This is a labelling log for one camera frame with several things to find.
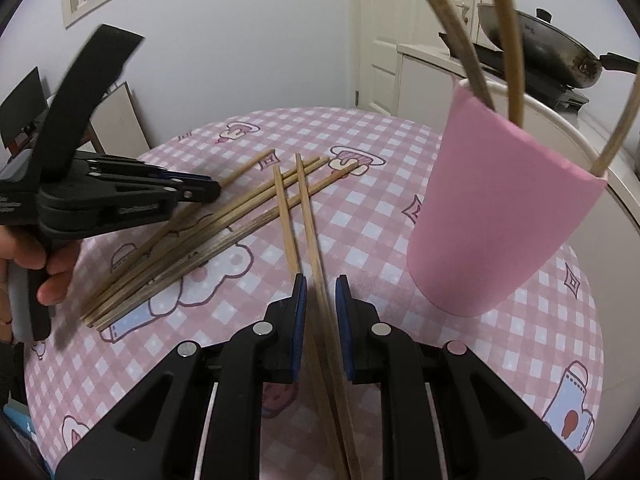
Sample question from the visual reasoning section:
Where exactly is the glass lid with black knob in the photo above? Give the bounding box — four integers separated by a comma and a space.
495, 7, 598, 56

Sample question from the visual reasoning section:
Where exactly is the pink cup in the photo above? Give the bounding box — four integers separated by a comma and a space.
406, 79, 609, 317

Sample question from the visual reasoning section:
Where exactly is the person's left hand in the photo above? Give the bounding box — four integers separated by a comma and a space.
0, 224, 80, 335

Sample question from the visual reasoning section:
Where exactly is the white counter cabinet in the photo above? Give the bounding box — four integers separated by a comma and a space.
396, 41, 640, 401

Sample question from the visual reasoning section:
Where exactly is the slender bamboo chopstick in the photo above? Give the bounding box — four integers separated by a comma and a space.
397, 0, 497, 112
594, 72, 640, 179
294, 153, 365, 480
271, 165, 351, 480
481, 0, 526, 127

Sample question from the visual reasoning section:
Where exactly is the black induction cooktop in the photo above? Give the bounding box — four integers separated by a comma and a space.
438, 32, 590, 111

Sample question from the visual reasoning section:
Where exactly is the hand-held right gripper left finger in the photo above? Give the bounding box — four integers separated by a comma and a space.
55, 274, 307, 480

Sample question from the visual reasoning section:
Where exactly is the bunch of wooden chopsticks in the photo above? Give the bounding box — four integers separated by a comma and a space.
80, 149, 361, 332

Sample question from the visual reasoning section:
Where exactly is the pink checked tablecloth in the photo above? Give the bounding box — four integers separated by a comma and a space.
22, 106, 606, 480

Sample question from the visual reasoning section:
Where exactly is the steel wok with black handle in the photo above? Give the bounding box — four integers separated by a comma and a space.
476, 2, 640, 89

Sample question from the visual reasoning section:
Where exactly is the cream panel door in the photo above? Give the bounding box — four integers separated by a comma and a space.
350, 0, 493, 117

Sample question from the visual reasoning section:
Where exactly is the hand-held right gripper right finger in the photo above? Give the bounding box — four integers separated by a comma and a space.
335, 275, 586, 480

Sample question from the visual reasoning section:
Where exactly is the light blue box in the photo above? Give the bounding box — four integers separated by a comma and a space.
2, 404, 37, 442

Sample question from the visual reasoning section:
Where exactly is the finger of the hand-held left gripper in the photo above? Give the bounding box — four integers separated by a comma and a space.
75, 154, 213, 186
100, 180, 222, 223

